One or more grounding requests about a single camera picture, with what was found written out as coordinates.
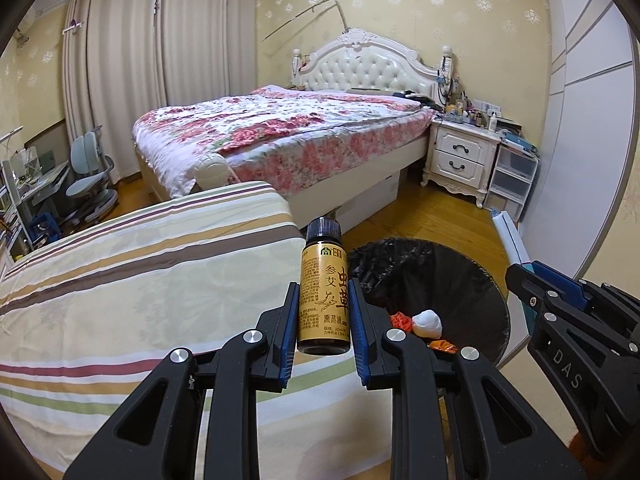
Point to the white upholstered double bed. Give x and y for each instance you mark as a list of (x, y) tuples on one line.
[(370, 70)]

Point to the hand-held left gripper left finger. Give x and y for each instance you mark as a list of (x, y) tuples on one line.
[(287, 340)]

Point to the gold label bottle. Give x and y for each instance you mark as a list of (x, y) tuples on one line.
[(322, 300)]

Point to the orange crumpled wrapper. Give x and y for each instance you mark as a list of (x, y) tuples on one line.
[(444, 346)]

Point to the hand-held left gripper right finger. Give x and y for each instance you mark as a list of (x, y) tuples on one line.
[(361, 340)]

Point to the beige curtain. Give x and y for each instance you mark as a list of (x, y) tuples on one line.
[(210, 35), (115, 70)]

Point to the white nightstand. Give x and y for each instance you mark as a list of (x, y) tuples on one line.
[(460, 155)]

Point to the person's right forearm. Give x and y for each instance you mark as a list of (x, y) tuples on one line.
[(582, 447)]

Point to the white tissue wad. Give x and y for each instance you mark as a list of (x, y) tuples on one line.
[(426, 324)]

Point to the white round bedpost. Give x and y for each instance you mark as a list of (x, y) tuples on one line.
[(215, 172)]

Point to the grey study desk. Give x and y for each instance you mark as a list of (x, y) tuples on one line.
[(45, 177)]

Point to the plastic drawer unit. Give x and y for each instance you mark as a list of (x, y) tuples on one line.
[(512, 175)]

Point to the thin metal pole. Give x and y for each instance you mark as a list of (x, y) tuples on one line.
[(305, 14)]

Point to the small orange foam net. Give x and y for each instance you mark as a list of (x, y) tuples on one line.
[(401, 321)]

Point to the white desk lamp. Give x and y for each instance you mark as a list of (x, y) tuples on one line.
[(10, 135)]

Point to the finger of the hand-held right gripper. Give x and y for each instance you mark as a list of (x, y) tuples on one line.
[(572, 292), (527, 290)]

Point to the grey blue desk chair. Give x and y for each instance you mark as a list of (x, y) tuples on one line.
[(85, 160)]

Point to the white wardrobe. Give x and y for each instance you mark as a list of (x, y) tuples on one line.
[(590, 110)]

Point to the floral blanket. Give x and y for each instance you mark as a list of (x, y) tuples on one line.
[(280, 130)]

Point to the pile of small nightstand items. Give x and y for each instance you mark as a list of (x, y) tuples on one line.
[(475, 112)]

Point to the black bag trash bin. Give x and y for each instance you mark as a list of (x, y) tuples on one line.
[(450, 285)]

